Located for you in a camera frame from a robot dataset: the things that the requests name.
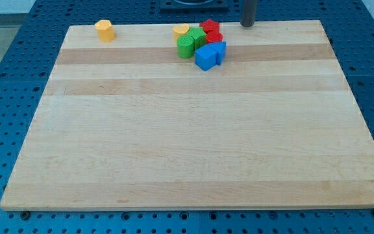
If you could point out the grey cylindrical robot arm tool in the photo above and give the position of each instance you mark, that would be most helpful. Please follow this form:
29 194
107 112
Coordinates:
248 16

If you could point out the green star block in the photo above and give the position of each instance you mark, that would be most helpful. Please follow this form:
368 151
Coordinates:
198 35

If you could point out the red star block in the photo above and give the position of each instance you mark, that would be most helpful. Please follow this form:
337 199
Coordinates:
209 25

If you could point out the large wooden board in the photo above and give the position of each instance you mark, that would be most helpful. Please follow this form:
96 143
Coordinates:
128 125

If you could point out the blue cube block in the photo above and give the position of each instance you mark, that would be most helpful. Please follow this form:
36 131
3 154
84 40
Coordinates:
206 57

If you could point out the green cylinder block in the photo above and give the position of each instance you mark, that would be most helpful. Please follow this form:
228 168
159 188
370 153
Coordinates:
185 46

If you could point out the blue triangle block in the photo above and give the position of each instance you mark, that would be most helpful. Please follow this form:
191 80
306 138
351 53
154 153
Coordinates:
220 49

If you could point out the red round block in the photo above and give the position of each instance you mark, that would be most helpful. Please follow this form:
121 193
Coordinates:
213 37

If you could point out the yellow round block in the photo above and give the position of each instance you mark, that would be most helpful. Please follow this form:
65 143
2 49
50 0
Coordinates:
180 30

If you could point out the yellow hexagon block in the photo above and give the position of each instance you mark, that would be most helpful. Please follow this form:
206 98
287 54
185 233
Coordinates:
105 30

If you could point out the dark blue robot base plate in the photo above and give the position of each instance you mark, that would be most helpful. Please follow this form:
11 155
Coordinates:
166 6

